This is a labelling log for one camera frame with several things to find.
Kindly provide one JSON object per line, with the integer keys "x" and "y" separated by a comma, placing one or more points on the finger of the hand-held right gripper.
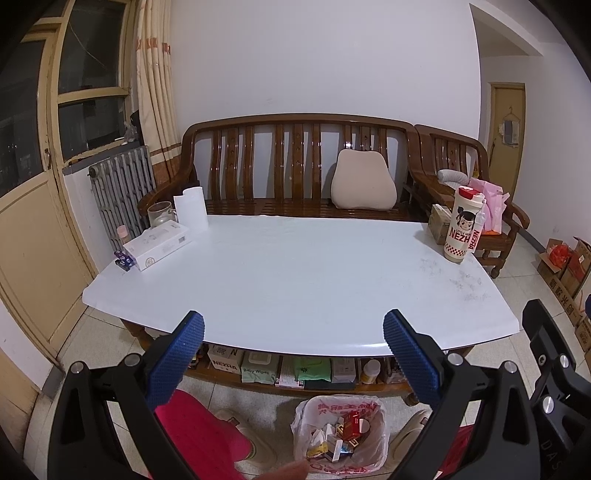
{"x": 549, "y": 332}

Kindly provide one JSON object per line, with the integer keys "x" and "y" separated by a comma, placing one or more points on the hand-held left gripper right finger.
{"x": 411, "y": 357}

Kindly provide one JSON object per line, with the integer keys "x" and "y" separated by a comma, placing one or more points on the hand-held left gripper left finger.
{"x": 178, "y": 357}

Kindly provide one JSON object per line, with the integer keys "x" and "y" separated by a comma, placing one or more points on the red cigarette pack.
{"x": 354, "y": 422}

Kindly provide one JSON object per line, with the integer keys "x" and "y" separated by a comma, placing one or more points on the plastic lined trash bin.
{"x": 374, "y": 443}

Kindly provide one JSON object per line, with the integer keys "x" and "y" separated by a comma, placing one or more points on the small brown red box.
{"x": 344, "y": 433}

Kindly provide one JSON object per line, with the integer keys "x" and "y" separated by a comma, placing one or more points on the white blue medicine box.
{"x": 336, "y": 450}

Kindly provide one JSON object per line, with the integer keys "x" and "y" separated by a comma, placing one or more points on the person's left hand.
{"x": 286, "y": 471}

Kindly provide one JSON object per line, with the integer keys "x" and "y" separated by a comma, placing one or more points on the small dark white pack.
{"x": 392, "y": 371}

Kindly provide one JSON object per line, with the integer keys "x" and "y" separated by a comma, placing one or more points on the white pill bottle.
{"x": 370, "y": 373}

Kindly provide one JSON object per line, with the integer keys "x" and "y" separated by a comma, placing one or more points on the small printed carton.
{"x": 225, "y": 360}

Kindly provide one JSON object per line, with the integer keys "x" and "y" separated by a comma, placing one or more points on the wooden coffee table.
{"x": 138, "y": 330}

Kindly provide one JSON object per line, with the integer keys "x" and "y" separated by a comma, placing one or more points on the grey box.
{"x": 344, "y": 369}

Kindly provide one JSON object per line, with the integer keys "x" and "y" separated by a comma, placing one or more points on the person's right shoe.
{"x": 411, "y": 429}

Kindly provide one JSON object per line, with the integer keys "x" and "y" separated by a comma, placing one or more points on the person's shoe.
{"x": 411, "y": 429}
{"x": 258, "y": 443}

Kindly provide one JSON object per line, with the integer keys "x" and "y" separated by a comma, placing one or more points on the red plastic bag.
{"x": 559, "y": 256}

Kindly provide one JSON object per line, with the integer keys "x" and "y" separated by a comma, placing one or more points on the person's left leg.
{"x": 203, "y": 434}

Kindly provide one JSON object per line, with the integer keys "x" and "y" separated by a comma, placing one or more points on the person's leg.
{"x": 203, "y": 434}
{"x": 457, "y": 452}

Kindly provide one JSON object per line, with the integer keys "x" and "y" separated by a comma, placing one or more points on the baby wipes pack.
{"x": 258, "y": 369}

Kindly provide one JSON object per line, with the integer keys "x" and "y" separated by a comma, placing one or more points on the wooden armchair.
{"x": 503, "y": 251}

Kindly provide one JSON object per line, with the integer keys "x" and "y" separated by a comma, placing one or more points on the dark flat box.
{"x": 318, "y": 384}

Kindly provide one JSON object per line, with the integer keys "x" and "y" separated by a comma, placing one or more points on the green wipes pack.
{"x": 314, "y": 368}

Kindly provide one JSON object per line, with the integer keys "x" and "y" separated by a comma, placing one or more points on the person's right leg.
{"x": 457, "y": 452}

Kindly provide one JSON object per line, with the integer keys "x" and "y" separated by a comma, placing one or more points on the pink flat box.
{"x": 286, "y": 376}

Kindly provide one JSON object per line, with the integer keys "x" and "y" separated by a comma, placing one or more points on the small purple item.
{"x": 123, "y": 261}

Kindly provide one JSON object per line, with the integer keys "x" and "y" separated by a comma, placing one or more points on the long white box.
{"x": 157, "y": 244}

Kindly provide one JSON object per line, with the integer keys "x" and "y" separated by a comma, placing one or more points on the person's left shoe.
{"x": 258, "y": 443}

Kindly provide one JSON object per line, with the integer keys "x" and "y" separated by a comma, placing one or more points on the clear spray bottle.
{"x": 483, "y": 221}

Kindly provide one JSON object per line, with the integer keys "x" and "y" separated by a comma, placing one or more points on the cartoon print white bottle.
{"x": 461, "y": 230}

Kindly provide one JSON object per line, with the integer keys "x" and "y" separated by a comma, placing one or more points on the small pink capped bottle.
{"x": 122, "y": 235}

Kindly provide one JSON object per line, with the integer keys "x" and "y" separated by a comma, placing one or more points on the pink bag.
{"x": 494, "y": 207}

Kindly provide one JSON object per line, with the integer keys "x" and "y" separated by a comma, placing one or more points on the beige cardboard tissue box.
{"x": 438, "y": 224}

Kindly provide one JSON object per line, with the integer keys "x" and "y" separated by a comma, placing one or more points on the glass mug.
{"x": 159, "y": 214}

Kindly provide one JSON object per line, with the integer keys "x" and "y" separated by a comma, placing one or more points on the white paper towel roll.
{"x": 190, "y": 210}

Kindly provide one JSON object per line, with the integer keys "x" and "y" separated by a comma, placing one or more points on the grey radiator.
{"x": 122, "y": 194}

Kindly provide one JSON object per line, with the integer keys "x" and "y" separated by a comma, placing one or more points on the beige back cushion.
{"x": 362, "y": 182}

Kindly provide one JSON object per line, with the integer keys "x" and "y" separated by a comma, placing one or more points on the white rolled pillow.
{"x": 450, "y": 177}

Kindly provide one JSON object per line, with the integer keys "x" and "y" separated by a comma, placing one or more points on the grey hanging door item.
{"x": 511, "y": 131}

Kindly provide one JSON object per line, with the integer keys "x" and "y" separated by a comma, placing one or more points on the yellow wooden door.
{"x": 515, "y": 101}

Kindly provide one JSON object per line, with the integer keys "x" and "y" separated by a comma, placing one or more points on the wooden slatted sofa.
{"x": 295, "y": 118}

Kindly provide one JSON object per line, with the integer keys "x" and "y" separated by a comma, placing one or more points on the beige striped curtain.
{"x": 154, "y": 92}

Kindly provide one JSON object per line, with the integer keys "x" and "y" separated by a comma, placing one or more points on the cream framed window door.
{"x": 92, "y": 93}

